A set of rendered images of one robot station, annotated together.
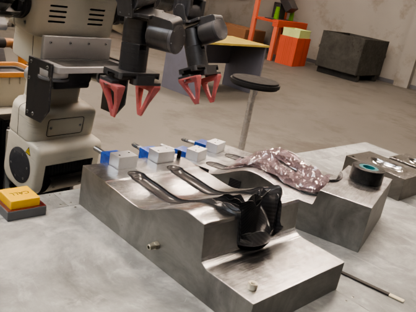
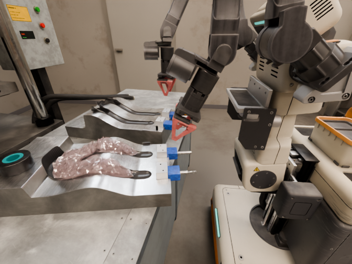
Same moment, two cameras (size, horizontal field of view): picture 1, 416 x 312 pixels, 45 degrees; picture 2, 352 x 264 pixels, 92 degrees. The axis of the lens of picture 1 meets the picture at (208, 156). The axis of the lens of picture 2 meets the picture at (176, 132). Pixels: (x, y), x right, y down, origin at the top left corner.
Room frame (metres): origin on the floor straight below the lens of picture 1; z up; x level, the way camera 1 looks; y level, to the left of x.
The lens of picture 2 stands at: (1.77, -0.19, 1.25)
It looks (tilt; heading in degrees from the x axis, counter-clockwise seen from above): 30 degrees down; 150
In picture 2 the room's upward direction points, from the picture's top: straight up
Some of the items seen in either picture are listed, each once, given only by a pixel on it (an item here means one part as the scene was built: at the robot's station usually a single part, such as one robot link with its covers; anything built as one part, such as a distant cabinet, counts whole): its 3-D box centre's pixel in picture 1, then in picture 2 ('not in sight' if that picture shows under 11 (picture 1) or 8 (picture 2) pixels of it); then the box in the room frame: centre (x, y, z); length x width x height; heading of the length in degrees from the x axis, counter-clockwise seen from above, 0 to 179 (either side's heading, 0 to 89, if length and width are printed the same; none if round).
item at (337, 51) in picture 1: (351, 56); not in sight; (10.81, -2.54, 0.42); 1.22 x 1.01 x 0.84; 144
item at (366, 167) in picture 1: (367, 173); (15, 162); (1.20, -0.39, 0.93); 0.08 x 0.08 x 0.04
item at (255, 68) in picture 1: (215, 65); not in sight; (6.55, 0.12, 0.34); 1.27 x 0.66 x 0.68; 142
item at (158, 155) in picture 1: (148, 153); (171, 125); (1.15, 0.14, 0.89); 0.13 x 0.05 x 0.05; 47
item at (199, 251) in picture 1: (204, 213); (123, 118); (0.92, -0.01, 0.87); 0.50 x 0.26 x 0.14; 47
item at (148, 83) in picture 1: (137, 94); (166, 85); (1.06, 0.17, 1.05); 0.07 x 0.07 x 0.09; 47
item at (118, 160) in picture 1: (111, 157); (175, 116); (1.07, 0.21, 0.89); 0.13 x 0.05 x 0.05; 47
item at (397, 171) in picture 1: (382, 174); not in sight; (1.52, -0.55, 0.83); 0.20 x 0.15 x 0.07; 47
